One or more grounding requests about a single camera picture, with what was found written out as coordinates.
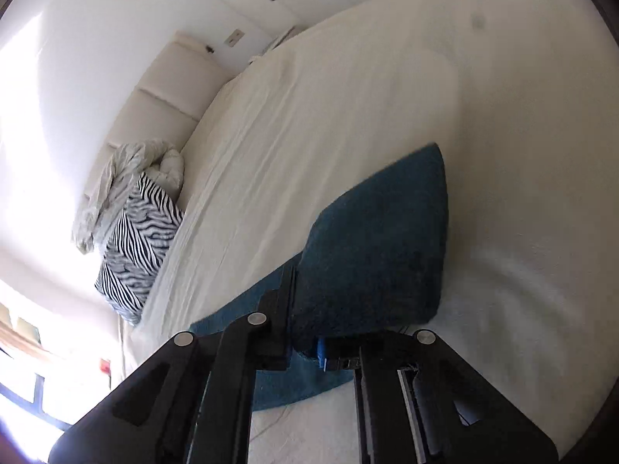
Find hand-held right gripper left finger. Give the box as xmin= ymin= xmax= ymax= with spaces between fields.
xmin=47 ymin=263 xmax=298 ymax=464

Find teal knit sweater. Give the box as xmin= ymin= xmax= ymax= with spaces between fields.
xmin=188 ymin=142 xmax=451 ymax=413

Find cream padded headboard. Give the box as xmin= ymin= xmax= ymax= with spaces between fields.
xmin=83 ymin=30 xmax=234 ymax=206

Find crumpled cream duvet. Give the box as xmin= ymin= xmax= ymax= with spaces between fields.
xmin=72 ymin=141 xmax=186 ymax=255

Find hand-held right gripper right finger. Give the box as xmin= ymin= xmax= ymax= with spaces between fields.
xmin=316 ymin=329 xmax=560 ymax=464

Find zebra print pillow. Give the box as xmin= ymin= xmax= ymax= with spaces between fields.
xmin=94 ymin=173 xmax=186 ymax=326

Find window with dark frame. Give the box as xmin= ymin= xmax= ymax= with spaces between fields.
xmin=0 ymin=295 xmax=73 ymax=433

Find bed with cream sheet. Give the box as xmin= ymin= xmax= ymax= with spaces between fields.
xmin=121 ymin=0 xmax=617 ymax=464

